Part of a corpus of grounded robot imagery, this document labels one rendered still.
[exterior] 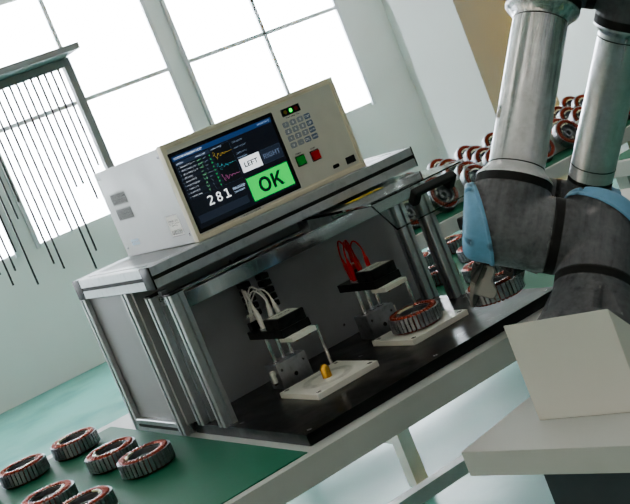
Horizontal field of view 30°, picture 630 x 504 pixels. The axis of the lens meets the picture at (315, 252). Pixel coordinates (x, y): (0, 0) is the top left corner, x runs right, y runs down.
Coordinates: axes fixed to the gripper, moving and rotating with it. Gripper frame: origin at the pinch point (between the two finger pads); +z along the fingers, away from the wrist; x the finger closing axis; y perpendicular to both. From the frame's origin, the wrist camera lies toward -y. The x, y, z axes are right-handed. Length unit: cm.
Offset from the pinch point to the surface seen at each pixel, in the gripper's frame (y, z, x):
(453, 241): -62, 46, 52
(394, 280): -23.0, 8.2, -5.2
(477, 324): 0.2, 6.0, -4.5
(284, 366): -26.1, 18.4, -32.4
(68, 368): -508, 427, 117
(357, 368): -9.7, 11.3, -26.7
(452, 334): -2.0, 7.5, -8.9
